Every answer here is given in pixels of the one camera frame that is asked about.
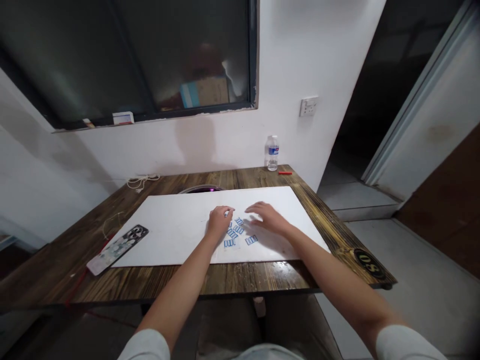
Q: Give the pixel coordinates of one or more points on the person's left hand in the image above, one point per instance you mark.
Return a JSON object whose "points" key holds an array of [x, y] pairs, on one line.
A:
{"points": [[217, 223]]}

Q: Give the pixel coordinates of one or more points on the person's right hand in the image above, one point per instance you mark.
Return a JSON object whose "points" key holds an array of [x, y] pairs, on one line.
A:
{"points": [[270, 217]]}

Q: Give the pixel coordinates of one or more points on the person's left fingers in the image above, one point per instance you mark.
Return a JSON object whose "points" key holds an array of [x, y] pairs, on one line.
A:
{"points": [[227, 208]]}

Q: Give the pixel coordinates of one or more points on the person's right fingers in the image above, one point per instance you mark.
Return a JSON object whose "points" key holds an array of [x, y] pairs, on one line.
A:
{"points": [[255, 210]]}

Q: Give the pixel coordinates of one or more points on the scatter of blue clips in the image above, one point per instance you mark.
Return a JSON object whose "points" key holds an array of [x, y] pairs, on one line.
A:
{"points": [[235, 230]]}

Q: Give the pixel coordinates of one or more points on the clear plastic water bottle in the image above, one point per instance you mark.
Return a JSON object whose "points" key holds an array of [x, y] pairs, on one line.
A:
{"points": [[272, 155]]}

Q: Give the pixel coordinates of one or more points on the white rectangular board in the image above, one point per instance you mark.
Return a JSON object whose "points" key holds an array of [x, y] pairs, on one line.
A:
{"points": [[172, 228]]}

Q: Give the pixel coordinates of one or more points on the wooden table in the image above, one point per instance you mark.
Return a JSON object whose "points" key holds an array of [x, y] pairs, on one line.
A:
{"points": [[243, 277]]}

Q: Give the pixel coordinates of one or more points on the phone with patterned case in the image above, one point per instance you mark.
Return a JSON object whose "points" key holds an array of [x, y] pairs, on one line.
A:
{"points": [[120, 247]]}

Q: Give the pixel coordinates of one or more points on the beige thread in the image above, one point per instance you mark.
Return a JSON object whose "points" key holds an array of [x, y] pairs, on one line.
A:
{"points": [[111, 223]]}

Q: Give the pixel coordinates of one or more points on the black oval number plate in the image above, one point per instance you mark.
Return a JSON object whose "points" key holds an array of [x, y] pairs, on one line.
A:
{"points": [[369, 263]]}

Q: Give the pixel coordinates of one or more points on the small white red box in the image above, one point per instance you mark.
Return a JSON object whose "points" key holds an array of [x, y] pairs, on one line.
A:
{"points": [[123, 118]]}

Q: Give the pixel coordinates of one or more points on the person's body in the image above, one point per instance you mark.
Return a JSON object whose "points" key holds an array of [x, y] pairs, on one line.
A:
{"points": [[268, 353]]}

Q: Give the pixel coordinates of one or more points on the brown door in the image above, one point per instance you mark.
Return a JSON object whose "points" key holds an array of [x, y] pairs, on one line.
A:
{"points": [[446, 210]]}

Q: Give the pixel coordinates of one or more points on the dark framed window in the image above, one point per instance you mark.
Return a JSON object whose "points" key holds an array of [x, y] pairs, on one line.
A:
{"points": [[112, 56]]}

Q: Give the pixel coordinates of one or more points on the white wall socket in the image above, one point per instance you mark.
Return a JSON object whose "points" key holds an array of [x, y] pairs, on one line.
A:
{"points": [[309, 106]]}

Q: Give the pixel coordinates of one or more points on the white door frame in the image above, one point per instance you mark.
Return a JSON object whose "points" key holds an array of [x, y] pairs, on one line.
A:
{"points": [[416, 112]]}

